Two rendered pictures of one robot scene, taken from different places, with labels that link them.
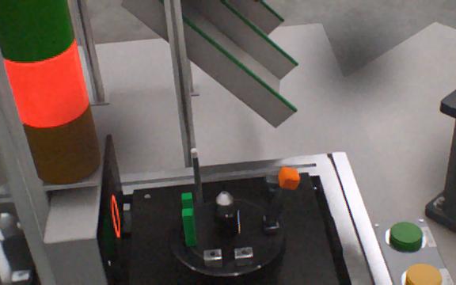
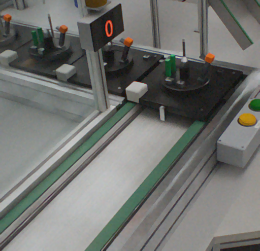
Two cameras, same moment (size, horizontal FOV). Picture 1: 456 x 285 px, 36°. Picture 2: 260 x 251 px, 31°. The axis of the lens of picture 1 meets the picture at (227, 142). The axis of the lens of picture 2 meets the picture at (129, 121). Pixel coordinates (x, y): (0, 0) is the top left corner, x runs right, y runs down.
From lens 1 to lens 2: 0.69 m
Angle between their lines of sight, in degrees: 31
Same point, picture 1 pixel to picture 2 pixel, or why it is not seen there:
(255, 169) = (223, 65)
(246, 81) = (232, 22)
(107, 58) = not seen: hidden behind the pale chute
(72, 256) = (83, 29)
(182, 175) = (193, 58)
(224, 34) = (243, 3)
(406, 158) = not seen: outside the picture
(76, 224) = (87, 20)
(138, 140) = not seen: hidden behind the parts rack
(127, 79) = (220, 25)
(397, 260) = (245, 111)
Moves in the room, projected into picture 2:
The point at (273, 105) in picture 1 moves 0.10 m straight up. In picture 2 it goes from (242, 38) to (244, 5)
